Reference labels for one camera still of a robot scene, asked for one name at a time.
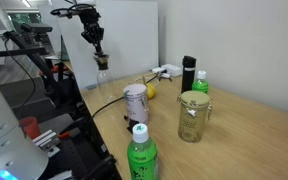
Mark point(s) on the small connector plug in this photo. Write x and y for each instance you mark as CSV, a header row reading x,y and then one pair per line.
x,y
165,75

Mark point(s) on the black camera on stand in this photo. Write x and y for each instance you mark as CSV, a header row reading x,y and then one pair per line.
x,y
36,27

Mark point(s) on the small yellow pumpkin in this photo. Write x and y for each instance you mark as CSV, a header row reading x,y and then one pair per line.
x,y
151,92

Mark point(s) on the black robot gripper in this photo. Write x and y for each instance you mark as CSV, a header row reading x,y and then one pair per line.
x,y
92,33

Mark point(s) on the white backdrop board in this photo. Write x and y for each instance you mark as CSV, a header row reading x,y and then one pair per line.
x,y
130,40

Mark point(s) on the white foreground robot base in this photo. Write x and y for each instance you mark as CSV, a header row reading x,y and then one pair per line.
x,y
20,158

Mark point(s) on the large green tea bottle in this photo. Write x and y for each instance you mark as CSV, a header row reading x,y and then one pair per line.
x,y
142,154

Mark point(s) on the red plastic cup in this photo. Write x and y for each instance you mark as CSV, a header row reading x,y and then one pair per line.
x,y
30,126

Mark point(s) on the small silver lid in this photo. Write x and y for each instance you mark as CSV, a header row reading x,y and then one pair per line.
x,y
101,56

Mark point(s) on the pink tin canister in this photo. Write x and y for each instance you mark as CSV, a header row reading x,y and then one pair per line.
x,y
136,102

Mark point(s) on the white power adapter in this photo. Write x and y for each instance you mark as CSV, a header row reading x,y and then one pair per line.
x,y
157,70

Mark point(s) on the white power strip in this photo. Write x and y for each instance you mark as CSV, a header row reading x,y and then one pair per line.
x,y
172,70

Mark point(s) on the black tall thermos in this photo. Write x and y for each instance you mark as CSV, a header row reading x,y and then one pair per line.
x,y
188,73

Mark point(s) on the small green tea bottle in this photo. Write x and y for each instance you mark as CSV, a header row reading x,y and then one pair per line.
x,y
200,84

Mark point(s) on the aluminium bracket block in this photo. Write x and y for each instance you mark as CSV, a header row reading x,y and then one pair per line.
x,y
48,142

